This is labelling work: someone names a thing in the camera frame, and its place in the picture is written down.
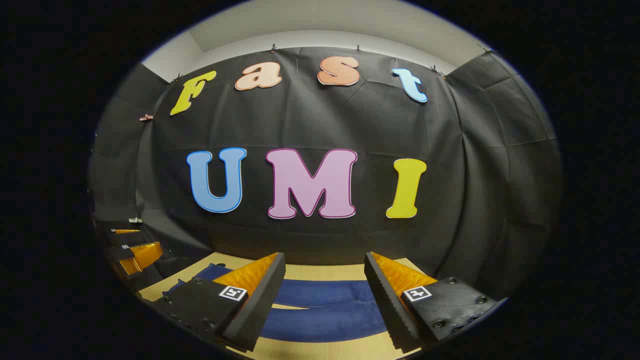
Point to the blue denim jeans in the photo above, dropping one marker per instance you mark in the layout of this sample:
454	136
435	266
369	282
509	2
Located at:
325	310

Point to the black backdrop cloth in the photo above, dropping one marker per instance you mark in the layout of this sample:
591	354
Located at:
300	125

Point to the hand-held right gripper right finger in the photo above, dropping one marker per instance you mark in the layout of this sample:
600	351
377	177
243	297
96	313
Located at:
387	305

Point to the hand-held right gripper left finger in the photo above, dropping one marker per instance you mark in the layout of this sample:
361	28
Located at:
260	305

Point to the small red cloth clip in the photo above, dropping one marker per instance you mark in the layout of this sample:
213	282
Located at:
146	117

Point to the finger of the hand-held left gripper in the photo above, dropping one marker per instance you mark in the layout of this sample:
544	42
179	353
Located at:
120	252
122	237

